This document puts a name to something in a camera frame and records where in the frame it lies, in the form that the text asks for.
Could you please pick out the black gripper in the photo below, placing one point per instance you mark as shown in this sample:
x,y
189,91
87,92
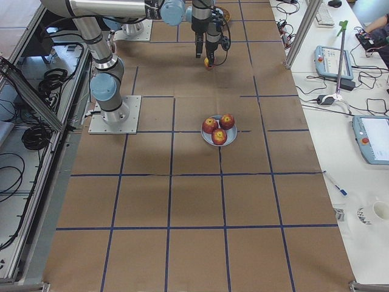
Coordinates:
x,y
198,25
212,38

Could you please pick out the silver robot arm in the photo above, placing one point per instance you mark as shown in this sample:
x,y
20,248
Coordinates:
x,y
105,87
206,19

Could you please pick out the round wicker basket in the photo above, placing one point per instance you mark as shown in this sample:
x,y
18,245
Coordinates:
x,y
225,13

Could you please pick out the red apple on plate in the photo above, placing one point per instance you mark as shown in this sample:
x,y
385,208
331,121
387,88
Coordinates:
x,y
226,121
209,125
219,136

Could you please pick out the light blue plate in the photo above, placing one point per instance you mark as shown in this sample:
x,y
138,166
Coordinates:
x,y
231,133

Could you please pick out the far teach pendant tablet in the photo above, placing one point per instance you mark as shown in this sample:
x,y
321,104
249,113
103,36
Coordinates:
x,y
327,59

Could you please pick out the teach pendant tablet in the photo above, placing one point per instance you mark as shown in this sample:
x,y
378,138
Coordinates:
x,y
371,135
327,59

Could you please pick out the white computer keyboard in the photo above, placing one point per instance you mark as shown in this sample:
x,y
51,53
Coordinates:
x,y
323,18

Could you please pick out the black computer mouse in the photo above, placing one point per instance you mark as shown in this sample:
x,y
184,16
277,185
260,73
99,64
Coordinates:
x,y
334,3

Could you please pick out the green-tipped reacher grabber stick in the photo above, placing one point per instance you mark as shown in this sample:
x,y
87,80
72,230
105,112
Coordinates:
x,y
337,96

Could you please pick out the near teach pendant tablet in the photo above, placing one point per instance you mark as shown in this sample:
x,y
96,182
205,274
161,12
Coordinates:
x,y
371,135

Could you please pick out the blue white pen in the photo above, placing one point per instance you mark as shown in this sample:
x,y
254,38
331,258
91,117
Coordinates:
x,y
334,183

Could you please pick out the white tape roll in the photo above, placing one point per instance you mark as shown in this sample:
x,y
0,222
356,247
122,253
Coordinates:
x,y
374,213

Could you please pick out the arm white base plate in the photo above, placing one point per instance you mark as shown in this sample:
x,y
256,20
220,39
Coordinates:
x,y
125,120
134,32

